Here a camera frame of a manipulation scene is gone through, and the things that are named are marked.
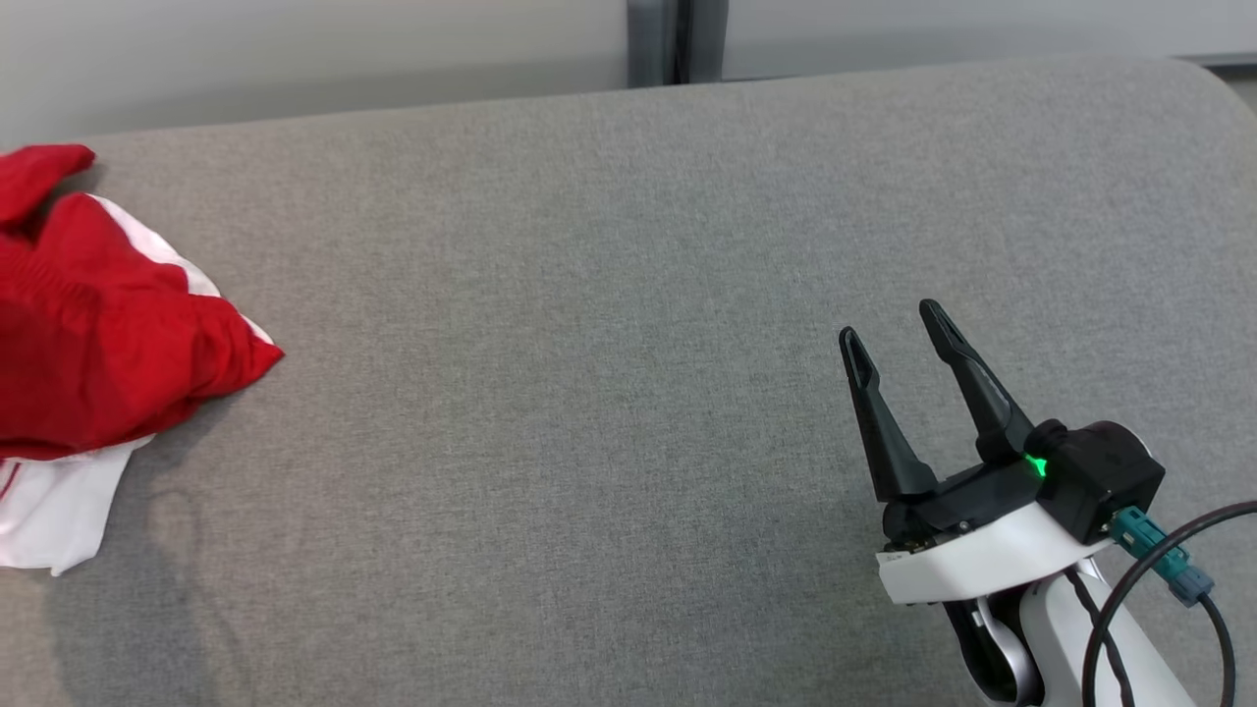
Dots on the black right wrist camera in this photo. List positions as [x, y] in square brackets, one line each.
[1100, 481]

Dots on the red shorts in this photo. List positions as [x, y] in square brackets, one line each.
[98, 344]

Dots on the teal right camera connector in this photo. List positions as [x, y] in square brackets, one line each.
[1159, 550]

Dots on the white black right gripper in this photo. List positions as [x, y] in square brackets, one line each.
[982, 555]

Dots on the grey partition post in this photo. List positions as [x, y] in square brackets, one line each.
[678, 39]

